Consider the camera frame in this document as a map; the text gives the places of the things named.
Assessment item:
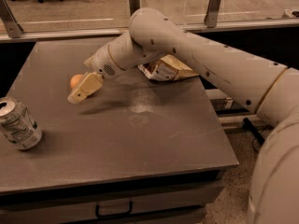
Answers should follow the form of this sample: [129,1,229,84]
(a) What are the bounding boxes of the silver green soda can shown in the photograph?
[0,97,42,150]

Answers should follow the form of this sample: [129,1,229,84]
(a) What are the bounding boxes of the black drawer handle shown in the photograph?
[95,201,133,220]

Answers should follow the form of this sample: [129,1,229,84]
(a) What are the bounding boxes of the metal railing bracket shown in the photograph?
[129,0,140,15]
[204,0,221,28]
[0,0,23,38]

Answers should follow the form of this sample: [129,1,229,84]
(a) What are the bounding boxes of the brown white chip bag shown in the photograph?
[138,55,198,82]

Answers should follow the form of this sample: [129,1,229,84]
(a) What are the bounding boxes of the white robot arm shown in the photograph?
[68,7,299,224]

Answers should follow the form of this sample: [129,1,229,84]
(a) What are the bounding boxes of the orange fruit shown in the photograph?
[70,74,82,89]

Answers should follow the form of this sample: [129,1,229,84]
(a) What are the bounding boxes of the black stand legs with cables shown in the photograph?
[243,118,268,153]

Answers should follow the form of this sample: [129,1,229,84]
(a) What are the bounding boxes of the right metal railing bracket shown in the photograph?
[204,0,221,28]

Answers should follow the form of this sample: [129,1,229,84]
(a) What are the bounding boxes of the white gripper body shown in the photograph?
[84,44,124,79]

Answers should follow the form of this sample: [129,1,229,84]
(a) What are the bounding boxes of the grey cabinet with drawer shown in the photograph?
[0,39,237,224]

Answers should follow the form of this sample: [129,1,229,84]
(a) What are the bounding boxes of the middle metal railing bracket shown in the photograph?
[129,0,140,15]

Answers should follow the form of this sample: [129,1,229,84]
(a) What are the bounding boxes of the left metal railing bracket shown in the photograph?
[0,0,23,38]

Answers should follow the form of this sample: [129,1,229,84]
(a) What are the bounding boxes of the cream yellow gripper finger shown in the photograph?
[67,72,104,104]

